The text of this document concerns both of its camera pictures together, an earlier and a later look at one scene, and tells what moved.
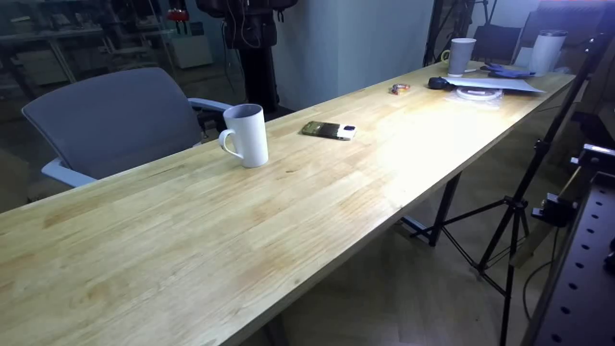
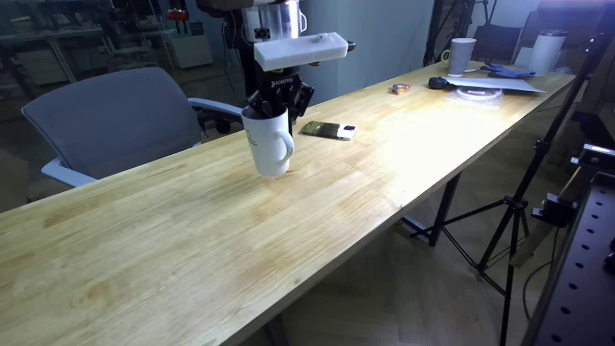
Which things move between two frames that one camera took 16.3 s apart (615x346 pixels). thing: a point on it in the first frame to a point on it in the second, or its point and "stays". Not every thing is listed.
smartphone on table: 332,132 stays
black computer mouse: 437,84 stays
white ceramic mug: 247,120 to 272,143
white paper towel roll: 547,53 stays
